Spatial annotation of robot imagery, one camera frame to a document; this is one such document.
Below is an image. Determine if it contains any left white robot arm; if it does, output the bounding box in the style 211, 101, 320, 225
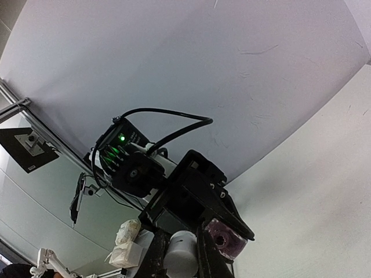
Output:
90, 108, 254, 241

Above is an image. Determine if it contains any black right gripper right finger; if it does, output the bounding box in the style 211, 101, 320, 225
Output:
196, 226, 233, 278

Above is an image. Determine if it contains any white nail polish cap brush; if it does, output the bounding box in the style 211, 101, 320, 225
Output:
163, 231, 198, 278

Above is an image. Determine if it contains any crumpled white tissue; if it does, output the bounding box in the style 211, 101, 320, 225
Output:
107, 219, 143, 269

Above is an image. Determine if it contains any overhead camera on mount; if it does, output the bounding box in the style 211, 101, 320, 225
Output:
69, 172, 102, 229

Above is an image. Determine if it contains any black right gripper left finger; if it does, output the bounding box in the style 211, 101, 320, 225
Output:
146, 230, 170, 277

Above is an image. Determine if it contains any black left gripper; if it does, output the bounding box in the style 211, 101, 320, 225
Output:
139, 150, 255, 241

